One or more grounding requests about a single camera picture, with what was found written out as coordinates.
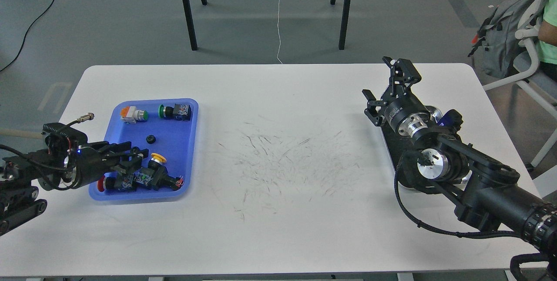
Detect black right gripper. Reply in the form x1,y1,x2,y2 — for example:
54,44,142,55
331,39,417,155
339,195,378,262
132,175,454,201
362,57,431,137

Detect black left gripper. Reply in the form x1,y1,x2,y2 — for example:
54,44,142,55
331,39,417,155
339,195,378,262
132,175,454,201
67,141,149,189

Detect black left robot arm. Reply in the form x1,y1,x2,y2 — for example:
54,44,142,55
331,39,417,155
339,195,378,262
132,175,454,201
0,113,148,234

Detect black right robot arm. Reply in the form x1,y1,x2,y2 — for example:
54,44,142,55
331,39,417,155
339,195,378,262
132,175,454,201
362,56,557,281

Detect blue plastic tray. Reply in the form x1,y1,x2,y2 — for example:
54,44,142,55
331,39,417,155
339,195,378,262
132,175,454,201
89,98,199,204

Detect silver metal tray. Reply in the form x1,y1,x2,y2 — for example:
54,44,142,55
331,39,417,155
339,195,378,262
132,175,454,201
381,105,463,194

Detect orange white push button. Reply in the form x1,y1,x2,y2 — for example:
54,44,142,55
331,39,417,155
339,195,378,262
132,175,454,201
120,105,149,124

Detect grey backpack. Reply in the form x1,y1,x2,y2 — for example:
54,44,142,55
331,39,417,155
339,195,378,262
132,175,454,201
468,0,535,79

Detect person in green shirt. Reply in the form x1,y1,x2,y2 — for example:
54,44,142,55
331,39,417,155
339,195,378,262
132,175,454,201
537,0,557,81

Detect red push button switch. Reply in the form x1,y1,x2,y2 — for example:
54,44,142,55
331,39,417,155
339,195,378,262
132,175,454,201
96,176,137,192

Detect yellow push button switch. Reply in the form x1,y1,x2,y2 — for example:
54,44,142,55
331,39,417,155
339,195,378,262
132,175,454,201
147,153,168,175

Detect black switch with red terminals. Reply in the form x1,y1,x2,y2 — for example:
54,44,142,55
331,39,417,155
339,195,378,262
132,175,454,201
134,166,184,191

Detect green push button switch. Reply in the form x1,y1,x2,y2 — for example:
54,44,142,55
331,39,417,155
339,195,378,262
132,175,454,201
158,104,192,121

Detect white chair frame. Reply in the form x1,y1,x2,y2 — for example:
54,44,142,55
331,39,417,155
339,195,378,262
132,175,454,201
482,0,557,168

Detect black floor cable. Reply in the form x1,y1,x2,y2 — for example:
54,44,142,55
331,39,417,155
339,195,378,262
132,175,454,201
0,0,114,73

